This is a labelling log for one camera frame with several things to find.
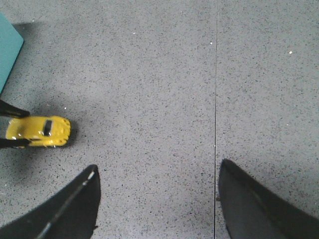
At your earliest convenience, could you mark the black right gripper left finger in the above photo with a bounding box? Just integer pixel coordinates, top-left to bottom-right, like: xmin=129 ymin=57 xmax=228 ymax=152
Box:
xmin=0 ymin=164 xmax=101 ymax=239

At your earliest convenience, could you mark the light blue box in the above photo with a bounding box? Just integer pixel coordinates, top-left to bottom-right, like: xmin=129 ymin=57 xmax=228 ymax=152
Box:
xmin=0 ymin=13 xmax=24 ymax=92

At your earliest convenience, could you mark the yellow toy beetle car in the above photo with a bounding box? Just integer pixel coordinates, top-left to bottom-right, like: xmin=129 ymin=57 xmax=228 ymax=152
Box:
xmin=5 ymin=116 xmax=71 ymax=147

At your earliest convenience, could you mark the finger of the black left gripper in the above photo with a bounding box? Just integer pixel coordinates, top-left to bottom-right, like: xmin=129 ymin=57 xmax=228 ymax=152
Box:
xmin=0 ymin=138 xmax=31 ymax=149
xmin=0 ymin=100 xmax=30 ymax=117

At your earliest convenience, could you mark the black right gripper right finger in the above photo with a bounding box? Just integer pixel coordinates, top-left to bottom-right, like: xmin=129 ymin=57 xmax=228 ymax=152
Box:
xmin=218 ymin=159 xmax=319 ymax=239

